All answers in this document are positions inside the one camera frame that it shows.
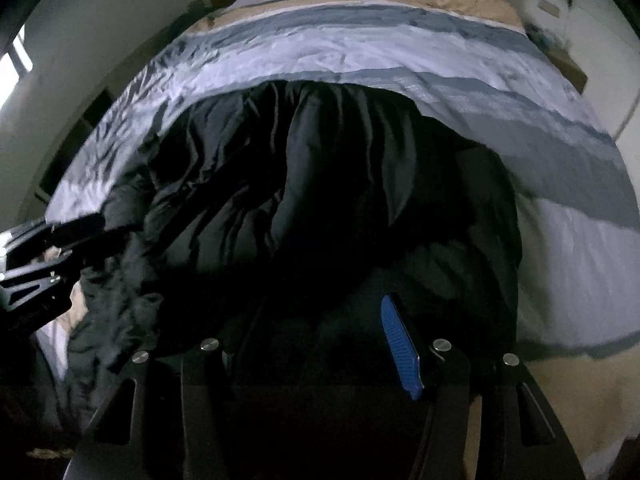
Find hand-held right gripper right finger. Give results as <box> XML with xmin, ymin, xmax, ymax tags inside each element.
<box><xmin>380</xmin><ymin>295</ymin><xmax>587</xmax><ymax>480</ymax></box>

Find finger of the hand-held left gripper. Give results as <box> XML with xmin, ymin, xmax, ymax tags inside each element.
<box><xmin>0</xmin><ymin>255</ymin><xmax>77</xmax><ymax>323</ymax></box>
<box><xmin>0</xmin><ymin>213</ymin><xmax>107</xmax><ymax>261</ymax></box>

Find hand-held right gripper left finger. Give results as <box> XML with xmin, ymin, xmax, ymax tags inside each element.
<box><xmin>75</xmin><ymin>300</ymin><xmax>266</xmax><ymax>480</ymax></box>

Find black puffer coat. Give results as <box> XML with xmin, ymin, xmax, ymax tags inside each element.
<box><xmin>30</xmin><ymin>79</ymin><xmax>523</xmax><ymax>441</ymax></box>

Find window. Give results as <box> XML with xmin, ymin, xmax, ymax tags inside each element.
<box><xmin>0</xmin><ymin>25</ymin><xmax>34</xmax><ymax>111</ymax></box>

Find bed with striped duvet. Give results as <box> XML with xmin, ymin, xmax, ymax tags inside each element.
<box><xmin>30</xmin><ymin>0</ymin><xmax>640</xmax><ymax>476</ymax></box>

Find wooden nightstand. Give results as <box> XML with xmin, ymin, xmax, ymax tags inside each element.
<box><xmin>542</xmin><ymin>42</ymin><xmax>589</xmax><ymax>95</ymax></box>

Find white wardrobe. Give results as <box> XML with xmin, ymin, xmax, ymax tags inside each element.
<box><xmin>565</xmin><ymin>0</ymin><xmax>640</xmax><ymax>141</ymax></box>

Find wall switch plate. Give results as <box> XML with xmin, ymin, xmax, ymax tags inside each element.
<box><xmin>536</xmin><ymin>0</ymin><xmax>567</xmax><ymax>20</ymax></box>

